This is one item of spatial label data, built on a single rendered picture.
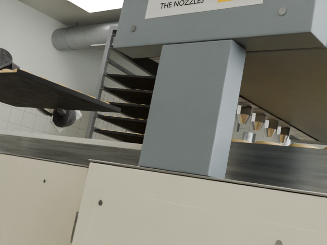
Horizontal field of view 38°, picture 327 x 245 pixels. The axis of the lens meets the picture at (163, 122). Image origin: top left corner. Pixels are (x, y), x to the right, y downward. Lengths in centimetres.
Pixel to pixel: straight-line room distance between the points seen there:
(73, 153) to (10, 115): 553
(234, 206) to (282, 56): 22
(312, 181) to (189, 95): 21
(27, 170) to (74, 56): 610
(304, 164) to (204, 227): 19
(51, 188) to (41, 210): 5
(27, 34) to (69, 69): 84
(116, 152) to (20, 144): 35
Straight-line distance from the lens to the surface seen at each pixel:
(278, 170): 71
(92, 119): 295
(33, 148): 120
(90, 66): 745
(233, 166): 74
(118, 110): 153
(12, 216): 120
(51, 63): 698
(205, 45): 64
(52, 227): 107
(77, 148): 107
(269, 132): 106
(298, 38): 59
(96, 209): 70
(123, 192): 67
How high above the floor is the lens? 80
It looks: 9 degrees up
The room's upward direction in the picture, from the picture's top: 11 degrees clockwise
